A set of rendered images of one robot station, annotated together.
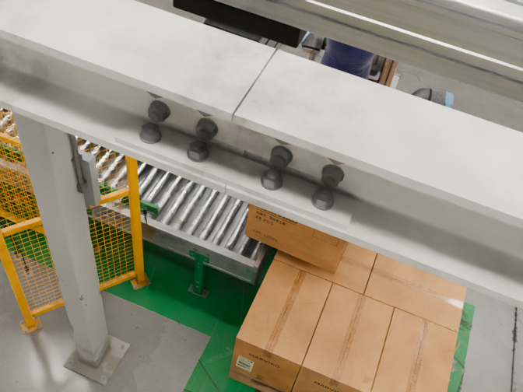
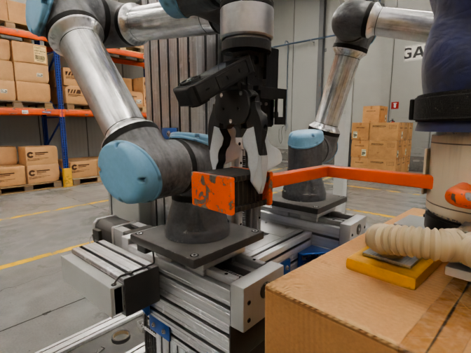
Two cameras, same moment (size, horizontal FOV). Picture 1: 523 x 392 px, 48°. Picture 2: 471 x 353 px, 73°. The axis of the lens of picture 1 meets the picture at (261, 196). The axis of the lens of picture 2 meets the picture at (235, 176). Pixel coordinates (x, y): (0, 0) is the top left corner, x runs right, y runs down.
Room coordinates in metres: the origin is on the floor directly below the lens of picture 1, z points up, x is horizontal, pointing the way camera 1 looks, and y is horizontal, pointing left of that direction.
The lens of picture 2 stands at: (2.39, 0.33, 1.29)
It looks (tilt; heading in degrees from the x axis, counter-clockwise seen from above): 9 degrees down; 300
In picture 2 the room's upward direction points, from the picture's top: straight up
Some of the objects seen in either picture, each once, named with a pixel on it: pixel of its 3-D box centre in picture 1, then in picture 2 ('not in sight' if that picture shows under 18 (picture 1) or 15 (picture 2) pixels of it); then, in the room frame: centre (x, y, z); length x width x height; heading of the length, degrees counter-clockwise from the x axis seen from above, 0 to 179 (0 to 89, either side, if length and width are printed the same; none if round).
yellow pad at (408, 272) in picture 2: not in sight; (418, 234); (2.38, -0.30, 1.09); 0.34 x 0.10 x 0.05; 74
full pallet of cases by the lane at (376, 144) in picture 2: not in sight; (381, 142); (3.20, -8.06, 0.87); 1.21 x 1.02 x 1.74; 79
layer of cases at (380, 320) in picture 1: (351, 323); not in sight; (1.89, -0.70, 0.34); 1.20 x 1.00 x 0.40; 76
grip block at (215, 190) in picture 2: not in sight; (231, 188); (2.62, -0.06, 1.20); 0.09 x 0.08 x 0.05; 164
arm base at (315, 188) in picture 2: not in sight; (303, 183); (2.73, -0.73, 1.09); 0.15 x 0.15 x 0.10
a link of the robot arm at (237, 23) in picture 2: not in sight; (244, 28); (2.62, -0.09, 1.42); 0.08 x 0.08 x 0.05
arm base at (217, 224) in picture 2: not in sight; (197, 211); (2.83, -0.25, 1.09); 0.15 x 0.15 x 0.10
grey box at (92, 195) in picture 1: (75, 173); not in sight; (1.63, 0.81, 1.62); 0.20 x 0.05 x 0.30; 76
